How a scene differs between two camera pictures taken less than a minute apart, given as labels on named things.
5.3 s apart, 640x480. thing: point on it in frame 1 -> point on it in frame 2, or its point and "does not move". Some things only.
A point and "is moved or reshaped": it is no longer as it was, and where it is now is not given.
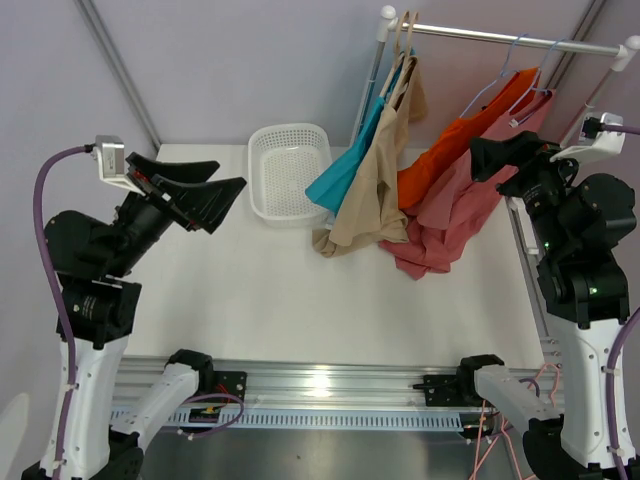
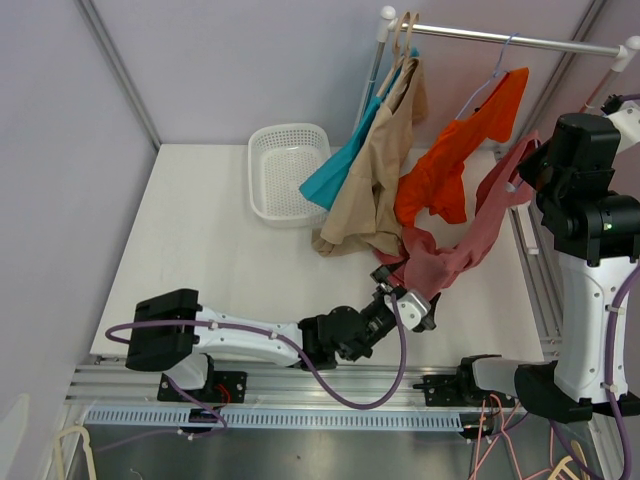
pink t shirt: [458, 207] -> [427, 267]
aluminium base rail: [335, 393] does not move
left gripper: [200, 202] -> [380, 277]
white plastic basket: [283, 161] does not move
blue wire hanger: [538, 90] is moved or reshaped
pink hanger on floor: [502, 428] does not move
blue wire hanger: [524, 94] -> [497, 72]
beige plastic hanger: [415, 18] does not move
